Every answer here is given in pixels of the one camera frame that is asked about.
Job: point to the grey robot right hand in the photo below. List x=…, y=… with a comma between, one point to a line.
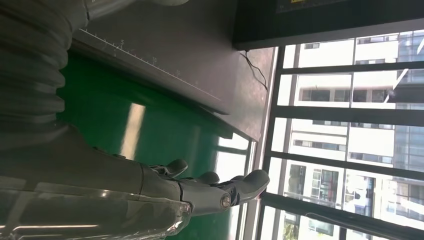
x=82, y=185

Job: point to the green conveyor belt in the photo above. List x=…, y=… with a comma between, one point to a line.
x=99, y=109

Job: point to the pale building outside window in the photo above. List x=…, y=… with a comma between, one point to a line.
x=371, y=142

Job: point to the black scanner column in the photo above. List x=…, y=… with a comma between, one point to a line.
x=331, y=28

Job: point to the black window frame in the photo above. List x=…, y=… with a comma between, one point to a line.
x=331, y=115

